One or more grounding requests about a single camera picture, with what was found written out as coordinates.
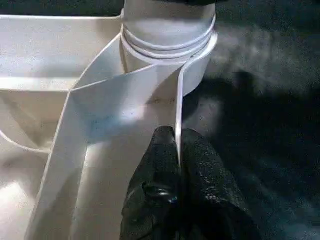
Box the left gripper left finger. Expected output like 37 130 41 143
120 126 182 240

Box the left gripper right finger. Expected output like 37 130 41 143
180 129 262 240

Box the white plastic table leg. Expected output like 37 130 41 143
122 0 217 60

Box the white plastic table top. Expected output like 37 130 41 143
0 14 219 240

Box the black work mat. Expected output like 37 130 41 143
0 0 320 240

